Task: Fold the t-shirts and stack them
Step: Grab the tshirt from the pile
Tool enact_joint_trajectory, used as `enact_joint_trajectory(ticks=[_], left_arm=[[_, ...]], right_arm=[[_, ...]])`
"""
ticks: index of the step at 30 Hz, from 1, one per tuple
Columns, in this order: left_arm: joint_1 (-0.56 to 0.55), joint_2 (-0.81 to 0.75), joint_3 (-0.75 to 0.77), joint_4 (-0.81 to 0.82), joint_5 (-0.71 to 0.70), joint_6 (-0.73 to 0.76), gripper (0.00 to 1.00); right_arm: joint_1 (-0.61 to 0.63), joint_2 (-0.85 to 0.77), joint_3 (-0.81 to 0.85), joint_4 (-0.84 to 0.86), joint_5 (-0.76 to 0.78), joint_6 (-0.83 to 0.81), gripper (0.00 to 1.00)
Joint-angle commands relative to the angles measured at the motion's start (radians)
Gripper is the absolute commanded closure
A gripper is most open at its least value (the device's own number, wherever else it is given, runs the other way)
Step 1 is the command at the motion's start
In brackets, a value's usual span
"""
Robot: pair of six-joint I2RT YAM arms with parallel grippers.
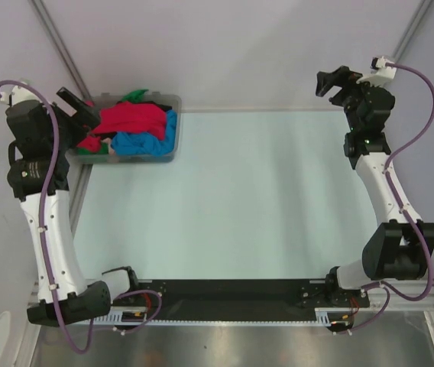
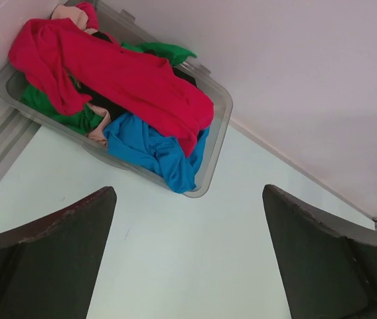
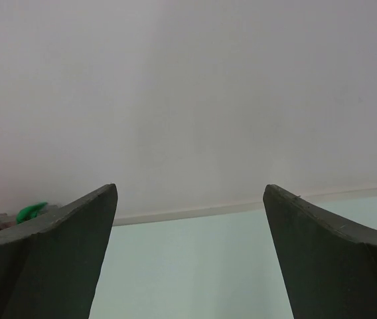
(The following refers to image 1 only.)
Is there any red t shirt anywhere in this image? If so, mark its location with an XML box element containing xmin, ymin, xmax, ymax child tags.
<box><xmin>76</xmin><ymin>102</ymin><xmax>167</xmax><ymax>155</ymax></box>

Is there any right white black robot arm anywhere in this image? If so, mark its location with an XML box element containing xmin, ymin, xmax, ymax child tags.
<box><xmin>316</xmin><ymin>63</ymin><xmax>434</xmax><ymax>307</ymax></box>

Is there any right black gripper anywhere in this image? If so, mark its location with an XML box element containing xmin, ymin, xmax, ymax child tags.
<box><xmin>316</xmin><ymin>67</ymin><xmax>383</xmax><ymax>132</ymax></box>

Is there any grey plastic bin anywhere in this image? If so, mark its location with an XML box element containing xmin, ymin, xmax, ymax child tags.
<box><xmin>71</xmin><ymin>89</ymin><xmax>181</xmax><ymax>164</ymax></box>

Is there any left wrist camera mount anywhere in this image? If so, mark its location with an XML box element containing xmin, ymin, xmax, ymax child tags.
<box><xmin>0</xmin><ymin>80</ymin><xmax>37</xmax><ymax>106</ymax></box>

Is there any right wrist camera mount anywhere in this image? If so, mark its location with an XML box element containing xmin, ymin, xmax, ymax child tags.
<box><xmin>356</xmin><ymin>56</ymin><xmax>397</xmax><ymax>86</ymax></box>

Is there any aluminium rail frame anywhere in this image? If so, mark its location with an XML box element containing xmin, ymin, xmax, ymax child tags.
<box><xmin>27</xmin><ymin>278</ymin><xmax>434</xmax><ymax>311</ymax></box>

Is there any green t shirt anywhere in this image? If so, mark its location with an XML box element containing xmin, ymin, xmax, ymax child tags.
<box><xmin>117</xmin><ymin>89</ymin><xmax>148</xmax><ymax>104</ymax></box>

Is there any black t shirt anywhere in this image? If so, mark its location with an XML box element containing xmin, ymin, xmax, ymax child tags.
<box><xmin>141</xmin><ymin>101</ymin><xmax>173</xmax><ymax>112</ymax></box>

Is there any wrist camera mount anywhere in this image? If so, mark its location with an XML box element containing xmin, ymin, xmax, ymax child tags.
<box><xmin>356</xmin><ymin>56</ymin><xmax>397</xmax><ymax>86</ymax></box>
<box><xmin>0</xmin><ymin>80</ymin><xmax>37</xmax><ymax>106</ymax></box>

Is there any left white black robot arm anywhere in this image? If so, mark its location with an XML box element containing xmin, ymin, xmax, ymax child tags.
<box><xmin>0</xmin><ymin>82</ymin><xmax>141</xmax><ymax>327</ymax></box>

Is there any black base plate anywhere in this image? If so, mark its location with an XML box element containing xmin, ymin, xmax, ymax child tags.
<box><xmin>98</xmin><ymin>278</ymin><xmax>371</xmax><ymax>323</ymax></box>

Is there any blue t shirt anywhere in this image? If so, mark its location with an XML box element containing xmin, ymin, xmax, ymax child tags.
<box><xmin>111</xmin><ymin>110</ymin><xmax>178</xmax><ymax>157</ymax></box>

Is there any white slotted cable duct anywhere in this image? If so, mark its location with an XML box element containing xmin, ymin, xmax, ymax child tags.
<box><xmin>94</xmin><ymin>309</ymin><xmax>352</xmax><ymax>329</ymax></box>

